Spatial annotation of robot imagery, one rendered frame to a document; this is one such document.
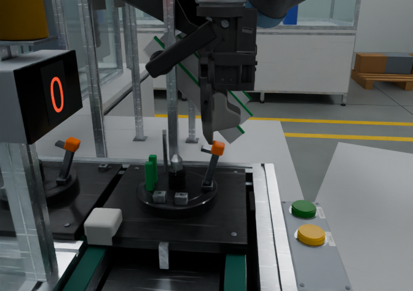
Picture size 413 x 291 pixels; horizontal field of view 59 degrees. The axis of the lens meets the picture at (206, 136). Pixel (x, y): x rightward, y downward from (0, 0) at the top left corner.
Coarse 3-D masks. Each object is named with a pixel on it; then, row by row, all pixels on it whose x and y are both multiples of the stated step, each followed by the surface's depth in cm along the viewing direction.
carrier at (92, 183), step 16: (48, 176) 67; (80, 176) 71; (96, 176) 71; (112, 176) 71; (48, 192) 61; (64, 192) 62; (80, 192) 65; (96, 192) 65; (48, 208) 60; (64, 208) 60; (80, 208) 60; (64, 224) 56; (80, 224) 56
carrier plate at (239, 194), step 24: (144, 168) 74; (192, 168) 74; (216, 168) 74; (120, 192) 65; (240, 192) 65; (144, 216) 58; (216, 216) 58; (240, 216) 58; (120, 240) 54; (144, 240) 53; (168, 240) 53; (192, 240) 53; (216, 240) 53; (240, 240) 53
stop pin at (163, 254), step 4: (160, 244) 52; (164, 244) 52; (168, 244) 52; (160, 248) 52; (164, 248) 52; (168, 248) 52; (160, 252) 52; (164, 252) 52; (168, 252) 53; (160, 256) 52; (164, 256) 52; (168, 256) 53; (160, 260) 53; (164, 260) 53; (168, 260) 53; (160, 264) 53; (164, 264) 53; (168, 264) 53; (160, 268) 53; (164, 268) 53; (168, 268) 53
